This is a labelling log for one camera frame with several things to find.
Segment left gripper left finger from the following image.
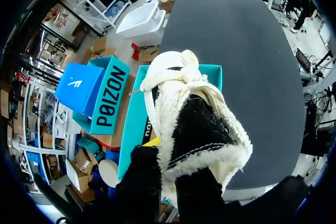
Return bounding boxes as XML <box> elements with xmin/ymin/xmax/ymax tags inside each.
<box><xmin>113</xmin><ymin>136</ymin><xmax>162</xmax><ymax>224</ymax></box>

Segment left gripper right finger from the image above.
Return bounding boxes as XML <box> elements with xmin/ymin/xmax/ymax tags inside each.
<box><xmin>175</xmin><ymin>167</ymin><xmax>228</xmax><ymax>224</ymax></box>

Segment white fleece shoe black tongue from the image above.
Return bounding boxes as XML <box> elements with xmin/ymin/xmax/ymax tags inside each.
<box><xmin>140</xmin><ymin>49</ymin><xmax>254</xmax><ymax>204</ymax></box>

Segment teal shoebox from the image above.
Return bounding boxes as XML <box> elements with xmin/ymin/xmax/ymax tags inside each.
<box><xmin>117</xmin><ymin>63</ymin><xmax>223</xmax><ymax>183</ymax></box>

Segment person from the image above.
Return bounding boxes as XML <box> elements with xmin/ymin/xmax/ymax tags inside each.
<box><xmin>290</xmin><ymin>0</ymin><xmax>319</xmax><ymax>34</ymax></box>

